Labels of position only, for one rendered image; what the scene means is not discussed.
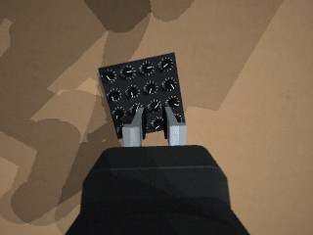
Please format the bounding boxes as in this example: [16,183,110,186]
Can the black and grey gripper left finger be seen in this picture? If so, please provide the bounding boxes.
[122,108,147,147]

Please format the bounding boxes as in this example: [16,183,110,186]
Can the black knob box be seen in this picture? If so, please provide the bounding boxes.
[98,52,186,139]

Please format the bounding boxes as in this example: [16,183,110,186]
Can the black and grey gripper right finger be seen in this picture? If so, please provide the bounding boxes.
[162,107,187,146]

